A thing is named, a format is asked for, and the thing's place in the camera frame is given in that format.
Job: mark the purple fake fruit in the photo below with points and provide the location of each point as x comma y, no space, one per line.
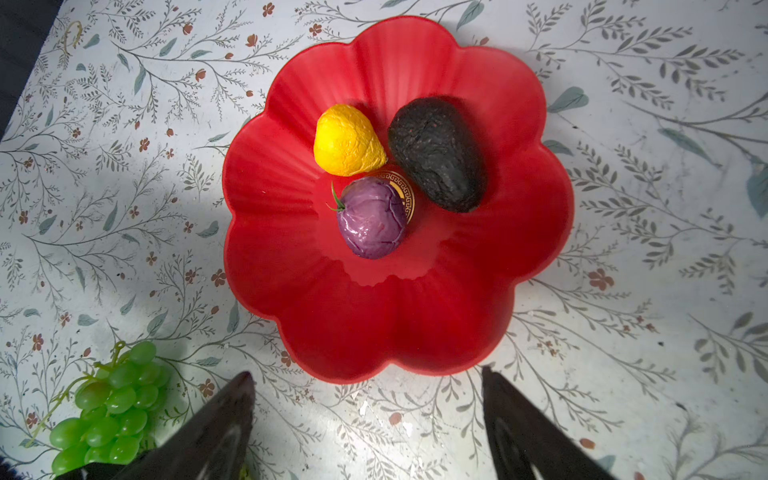
371,217

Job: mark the yellow rubber band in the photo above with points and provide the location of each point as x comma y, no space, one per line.
72,36

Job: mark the yellow fake lemon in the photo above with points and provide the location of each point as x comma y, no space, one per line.
346,144

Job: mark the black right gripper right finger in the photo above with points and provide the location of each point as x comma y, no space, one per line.
524,443

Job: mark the green fake grapes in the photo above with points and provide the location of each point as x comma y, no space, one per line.
116,405

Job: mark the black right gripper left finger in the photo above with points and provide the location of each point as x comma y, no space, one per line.
211,445

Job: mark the dark fake avocado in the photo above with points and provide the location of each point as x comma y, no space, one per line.
432,143

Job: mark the red flower-shaped fruit bowl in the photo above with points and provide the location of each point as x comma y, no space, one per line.
443,300

